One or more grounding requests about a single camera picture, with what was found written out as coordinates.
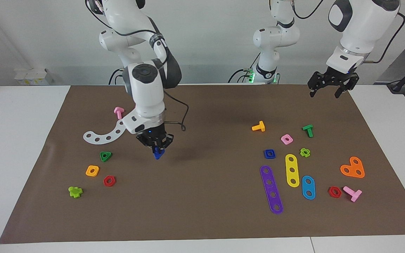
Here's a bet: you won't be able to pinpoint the white curved five-hole plate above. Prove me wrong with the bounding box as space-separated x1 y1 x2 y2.
83 119 126 145

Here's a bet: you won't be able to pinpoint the brown table mat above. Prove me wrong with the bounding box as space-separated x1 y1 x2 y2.
0 84 405 245

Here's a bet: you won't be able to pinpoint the yellow three-hole plastic strip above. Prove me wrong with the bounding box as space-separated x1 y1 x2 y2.
285 154 300 188

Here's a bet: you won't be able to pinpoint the orange angled three-hole plate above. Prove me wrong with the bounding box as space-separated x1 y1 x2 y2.
340 156 366 179

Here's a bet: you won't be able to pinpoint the purple four-hole plastic strip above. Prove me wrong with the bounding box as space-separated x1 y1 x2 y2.
259 165 284 215

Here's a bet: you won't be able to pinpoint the blue two-hole plastic strip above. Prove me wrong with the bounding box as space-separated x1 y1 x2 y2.
301 175 316 201

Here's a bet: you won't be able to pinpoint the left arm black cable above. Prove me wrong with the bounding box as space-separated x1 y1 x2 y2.
291 0 405 65

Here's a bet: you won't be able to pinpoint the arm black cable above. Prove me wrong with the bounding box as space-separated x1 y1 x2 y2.
85 0 190 132
291 0 405 65

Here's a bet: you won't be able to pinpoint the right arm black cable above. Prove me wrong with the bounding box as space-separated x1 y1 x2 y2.
85 0 190 132

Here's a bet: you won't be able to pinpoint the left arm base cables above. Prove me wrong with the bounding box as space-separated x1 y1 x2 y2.
227 67 257 84

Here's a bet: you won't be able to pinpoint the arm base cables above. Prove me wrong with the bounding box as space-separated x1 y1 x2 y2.
227 67 257 84
108 67 125 86

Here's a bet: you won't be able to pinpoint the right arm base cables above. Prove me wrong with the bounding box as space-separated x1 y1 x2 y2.
108 67 125 86

